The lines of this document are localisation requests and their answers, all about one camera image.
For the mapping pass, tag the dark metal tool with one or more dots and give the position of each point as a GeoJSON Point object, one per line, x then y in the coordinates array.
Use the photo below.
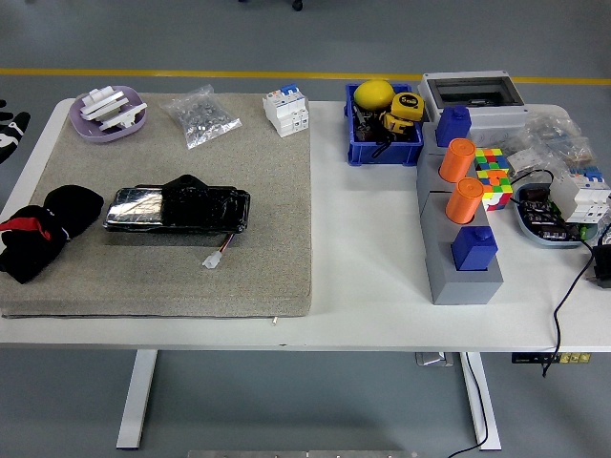
{"type": "Point", "coordinates": [365, 127]}

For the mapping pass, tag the white table leg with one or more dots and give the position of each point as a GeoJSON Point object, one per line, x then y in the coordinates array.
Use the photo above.
{"type": "Point", "coordinates": [475, 405]}
{"type": "Point", "coordinates": [136, 405]}

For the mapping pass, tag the grey enclosure with clear lid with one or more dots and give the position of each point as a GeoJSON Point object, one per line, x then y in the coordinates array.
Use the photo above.
{"type": "Point", "coordinates": [496, 119]}

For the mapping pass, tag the black table control panel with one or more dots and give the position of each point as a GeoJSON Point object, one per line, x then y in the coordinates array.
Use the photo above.
{"type": "Point", "coordinates": [525, 358]}

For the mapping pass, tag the small white circuit breaker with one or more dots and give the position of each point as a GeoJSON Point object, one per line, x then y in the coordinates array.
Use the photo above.
{"type": "Point", "coordinates": [286, 119]}

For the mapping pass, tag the yellow foam ball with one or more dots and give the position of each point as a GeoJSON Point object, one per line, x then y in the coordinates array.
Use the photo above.
{"type": "Point", "coordinates": [373, 94]}

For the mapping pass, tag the blue plastic bin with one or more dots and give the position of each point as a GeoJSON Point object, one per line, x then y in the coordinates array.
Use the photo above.
{"type": "Point", "coordinates": [382, 153]}

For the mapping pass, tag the green terminal block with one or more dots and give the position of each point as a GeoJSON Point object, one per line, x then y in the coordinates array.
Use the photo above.
{"type": "Point", "coordinates": [585, 232]}

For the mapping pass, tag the multicolour puzzle cube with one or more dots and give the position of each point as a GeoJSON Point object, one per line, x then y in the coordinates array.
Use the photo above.
{"type": "Point", "coordinates": [491, 160]}
{"type": "Point", "coordinates": [499, 191]}

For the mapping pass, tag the dark brown capacitor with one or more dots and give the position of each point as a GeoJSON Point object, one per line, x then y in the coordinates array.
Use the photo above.
{"type": "Point", "coordinates": [556, 234]}
{"type": "Point", "coordinates": [541, 219]}
{"type": "Point", "coordinates": [537, 194]}
{"type": "Point", "coordinates": [537, 207]}

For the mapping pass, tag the light blue tray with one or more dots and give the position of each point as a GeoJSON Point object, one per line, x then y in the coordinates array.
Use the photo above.
{"type": "Point", "coordinates": [528, 235]}

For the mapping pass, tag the blue square block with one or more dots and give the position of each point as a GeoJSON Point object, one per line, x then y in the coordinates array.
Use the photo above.
{"type": "Point", "coordinates": [452, 129]}
{"type": "Point", "coordinates": [473, 250]}

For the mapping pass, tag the grey socket base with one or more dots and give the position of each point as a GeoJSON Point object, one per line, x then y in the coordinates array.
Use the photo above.
{"type": "Point", "coordinates": [459, 289]}
{"type": "Point", "coordinates": [428, 174]}
{"type": "Point", "coordinates": [428, 138]}

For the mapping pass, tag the clear bag of parts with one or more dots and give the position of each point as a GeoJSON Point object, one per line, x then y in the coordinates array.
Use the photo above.
{"type": "Point", "coordinates": [549, 126]}
{"type": "Point", "coordinates": [575, 152]}

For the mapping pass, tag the small labelled packet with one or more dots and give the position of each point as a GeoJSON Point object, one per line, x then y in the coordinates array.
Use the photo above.
{"type": "Point", "coordinates": [523, 161]}

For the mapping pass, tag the black chair castor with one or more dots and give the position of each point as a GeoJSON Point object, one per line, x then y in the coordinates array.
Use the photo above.
{"type": "Point", "coordinates": [297, 5]}

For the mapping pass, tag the grey metal bracket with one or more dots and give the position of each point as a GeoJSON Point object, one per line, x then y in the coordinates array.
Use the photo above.
{"type": "Point", "coordinates": [432, 359]}

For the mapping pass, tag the white plastic clip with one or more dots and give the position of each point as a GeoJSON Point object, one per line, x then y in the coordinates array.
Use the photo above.
{"type": "Point", "coordinates": [124, 118]}
{"type": "Point", "coordinates": [102, 102]}

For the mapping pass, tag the grey-brown mat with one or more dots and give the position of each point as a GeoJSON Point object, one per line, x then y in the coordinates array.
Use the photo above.
{"type": "Point", "coordinates": [191, 286]}

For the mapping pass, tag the black power adapter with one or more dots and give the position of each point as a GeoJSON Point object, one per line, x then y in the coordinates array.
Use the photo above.
{"type": "Point", "coordinates": [603, 266]}

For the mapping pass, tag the black glossy panel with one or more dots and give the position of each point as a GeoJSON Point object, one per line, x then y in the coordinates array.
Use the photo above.
{"type": "Point", "coordinates": [200, 210]}

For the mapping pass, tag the clear bag of metal nuts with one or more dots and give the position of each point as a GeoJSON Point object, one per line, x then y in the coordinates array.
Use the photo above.
{"type": "Point", "coordinates": [200, 117]}

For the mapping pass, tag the purple plastic tray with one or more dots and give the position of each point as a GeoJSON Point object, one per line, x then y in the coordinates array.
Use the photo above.
{"type": "Point", "coordinates": [88, 132]}

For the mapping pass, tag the yellow black tape measure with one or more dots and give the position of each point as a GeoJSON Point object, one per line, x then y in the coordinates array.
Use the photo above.
{"type": "Point", "coordinates": [409, 106]}
{"type": "Point", "coordinates": [397, 124]}

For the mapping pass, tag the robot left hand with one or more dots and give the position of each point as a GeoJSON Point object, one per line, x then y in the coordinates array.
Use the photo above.
{"type": "Point", "coordinates": [12, 129]}

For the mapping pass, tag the wide white circuit breaker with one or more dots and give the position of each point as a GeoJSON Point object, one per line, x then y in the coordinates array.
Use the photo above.
{"type": "Point", "coordinates": [581, 200]}

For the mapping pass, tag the orange cylinder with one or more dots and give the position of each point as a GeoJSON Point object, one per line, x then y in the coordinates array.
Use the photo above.
{"type": "Point", "coordinates": [457, 162]}
{"type": "Point", "coordinates": [464, 200]}

